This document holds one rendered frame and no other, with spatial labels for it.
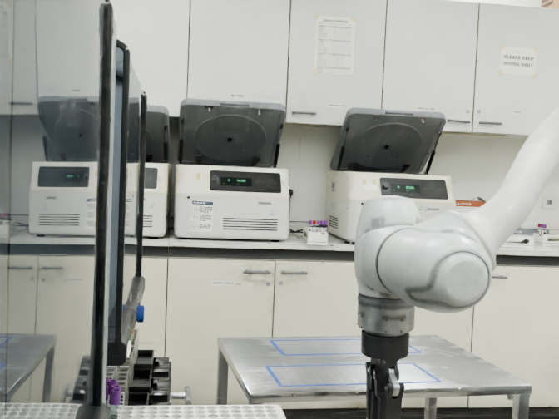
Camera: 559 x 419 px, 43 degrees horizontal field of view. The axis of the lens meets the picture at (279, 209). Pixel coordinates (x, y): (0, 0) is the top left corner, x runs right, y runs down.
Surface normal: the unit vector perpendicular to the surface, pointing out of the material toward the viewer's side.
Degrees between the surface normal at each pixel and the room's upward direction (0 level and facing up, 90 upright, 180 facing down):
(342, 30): 90
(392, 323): 90
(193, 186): 59
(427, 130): 142
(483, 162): 90
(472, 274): 96
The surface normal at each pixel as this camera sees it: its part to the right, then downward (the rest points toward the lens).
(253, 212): 0.15, 0.06
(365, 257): -0.95, -0.03
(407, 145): 0.05, 0.82
